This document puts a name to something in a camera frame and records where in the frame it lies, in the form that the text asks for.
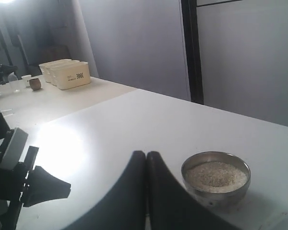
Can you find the cream storage bin back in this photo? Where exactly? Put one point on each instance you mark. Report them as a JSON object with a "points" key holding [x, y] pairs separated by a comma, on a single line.
{"points": [[45, 72]]}

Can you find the cream storage bin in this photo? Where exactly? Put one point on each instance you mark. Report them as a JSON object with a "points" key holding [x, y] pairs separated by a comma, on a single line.
{"points": [[71, 75], [57, 65], [45, 72]]}

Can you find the cream storage bin middle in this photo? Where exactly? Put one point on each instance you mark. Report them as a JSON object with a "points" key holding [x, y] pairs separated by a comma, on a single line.
{"points": [[57, 65]]}

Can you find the white small cup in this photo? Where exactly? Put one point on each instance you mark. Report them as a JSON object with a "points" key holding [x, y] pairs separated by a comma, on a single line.
{"points": [[26, 79]]}

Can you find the cream storage bin front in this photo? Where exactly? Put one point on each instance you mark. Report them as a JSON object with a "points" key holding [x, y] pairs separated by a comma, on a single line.
{"points": [[71, 75]]}

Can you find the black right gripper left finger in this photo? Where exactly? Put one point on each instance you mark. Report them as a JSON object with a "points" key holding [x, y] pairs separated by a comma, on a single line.
{"points": [[124, 205]]}

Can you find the clear plastic bottle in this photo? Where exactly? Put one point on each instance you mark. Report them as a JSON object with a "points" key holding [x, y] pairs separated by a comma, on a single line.
{"points": [[14, 82]]}

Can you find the brown wooden cup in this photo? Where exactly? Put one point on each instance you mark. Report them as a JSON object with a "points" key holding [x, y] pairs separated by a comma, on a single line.
{"points": [[35, 84]]}

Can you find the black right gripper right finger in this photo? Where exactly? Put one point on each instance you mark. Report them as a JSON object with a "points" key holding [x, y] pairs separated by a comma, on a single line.
{"points": [[171, 207]]}

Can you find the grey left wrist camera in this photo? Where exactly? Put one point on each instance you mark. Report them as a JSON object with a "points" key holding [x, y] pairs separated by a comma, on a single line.
{"points": [[14, 150]]}

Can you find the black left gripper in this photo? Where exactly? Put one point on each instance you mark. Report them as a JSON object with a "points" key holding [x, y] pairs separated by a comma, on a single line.
{"points": [[40, 186]]}

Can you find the steel rice bowl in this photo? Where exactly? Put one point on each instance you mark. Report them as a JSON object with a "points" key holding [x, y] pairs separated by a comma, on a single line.
{"points": [[212, 199]]}

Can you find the beige grainy food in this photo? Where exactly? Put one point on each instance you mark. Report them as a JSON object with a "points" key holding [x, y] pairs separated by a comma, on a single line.
{"points": [[216, 177]]}

